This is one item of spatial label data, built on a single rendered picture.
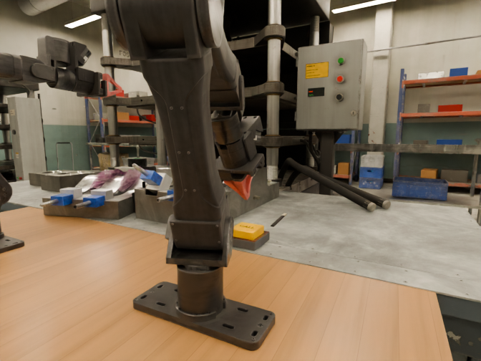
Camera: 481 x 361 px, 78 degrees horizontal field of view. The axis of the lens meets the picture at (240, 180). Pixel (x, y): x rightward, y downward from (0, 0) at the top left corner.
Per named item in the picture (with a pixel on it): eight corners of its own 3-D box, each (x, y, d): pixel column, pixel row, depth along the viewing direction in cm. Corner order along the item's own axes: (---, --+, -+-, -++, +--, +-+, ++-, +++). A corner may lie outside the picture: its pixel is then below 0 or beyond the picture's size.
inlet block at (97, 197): (84, 217, 80) (82, 198, 79) (67, 216, 81) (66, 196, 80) (114, 205, 92) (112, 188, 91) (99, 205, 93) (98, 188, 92)
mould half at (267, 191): (207, 231, 77) (206, 179, 75) (135, 218, 89) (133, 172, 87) (278, 196, 120) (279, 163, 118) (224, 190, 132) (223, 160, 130)
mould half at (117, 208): (119, 219, 88) (116, 183, 86) (44, 215, 93) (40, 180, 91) (184, 189, 136) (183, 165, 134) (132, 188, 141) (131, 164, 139)
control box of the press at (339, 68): (344, 344, 150) (362, 35, 128) (286, 326, 165) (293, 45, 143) (351, 321, 169) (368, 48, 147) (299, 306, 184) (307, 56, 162)
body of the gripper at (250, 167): (225, 159, 67) (215, 130, 63) (265, 160, 62) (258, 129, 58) (210, 175, 63) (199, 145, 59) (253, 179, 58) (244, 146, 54)
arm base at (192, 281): (161, 240, 48) (127, 255, 42) (278, 263, 39) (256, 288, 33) (162, 286, 49) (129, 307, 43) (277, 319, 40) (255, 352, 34)
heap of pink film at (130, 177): (129, 192, 99) (128, 168, 97) (82, 190, 102) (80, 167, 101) (164, 180, 124) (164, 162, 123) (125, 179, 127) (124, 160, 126)
